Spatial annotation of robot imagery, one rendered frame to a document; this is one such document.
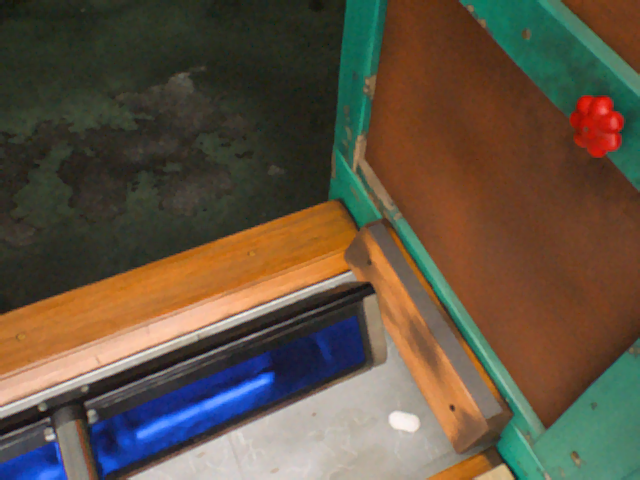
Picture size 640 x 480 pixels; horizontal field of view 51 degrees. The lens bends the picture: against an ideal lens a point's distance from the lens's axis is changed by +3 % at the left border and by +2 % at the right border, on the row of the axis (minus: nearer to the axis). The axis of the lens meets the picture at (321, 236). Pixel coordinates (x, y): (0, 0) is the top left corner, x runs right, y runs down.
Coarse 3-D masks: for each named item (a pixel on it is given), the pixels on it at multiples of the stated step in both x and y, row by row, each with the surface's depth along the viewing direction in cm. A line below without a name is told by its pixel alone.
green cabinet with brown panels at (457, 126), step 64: (384, 0) 71; (448, 0) 61; (512, 0) 51; (576, 0) 47; (384, 64) 77; (448, 64) 65; (512, 64) 56; (576, 64) 47; (384, 128) 83; (448, 128) 69; (512, 128) 59; (384, 192) 89; (448, 192) 73; (512, 192) 62; (576, 192) 54; (448, 256) 78; (512, 256) 66; (576, 256) 56; (512, 320) 70; (576, 320) 60; (512, 384) 74; (576, 384) 63; (576, 448) 65
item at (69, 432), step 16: (48, 400) 47; (64, 400) 47; (64, 416) 45; (80, 416) 45; (96, 416) 46; (48, 432) 45; (64, 432) 44; (80, 432) 44; (64, 448) 44; (80, 448) 44; (96, 448) 45; (64, 464) 43; (80, 464) 43; (96, 464) 43
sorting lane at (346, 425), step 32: (320, 288) 95; (160, 352) 88; (64, 384) 85; (352, 384) 87; (384, 384) 87; (0, 416) 83; (288, 416) 84; (320, 416) 84; (352, 416) 85; (384, 416) 85; (224, 448) 82; (256, 448) 82; (288, 448) 82; (320, 448) 82; (352, 448) 82; (384, 448) 83; (416, 448) 83; (448, 448) 83; (480, 448) 83
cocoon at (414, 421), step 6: (390, 414) 84; (396, 414) 83; (402, 414) 83; (408, 414) 83; (390, 420) 83; (396, 420) 82; (402, 420) 82; (408, 420) 82; (414, 420) 82; (396, 426) 83; (402, 426) 82; (408, 426) 82; (414, 426) 82
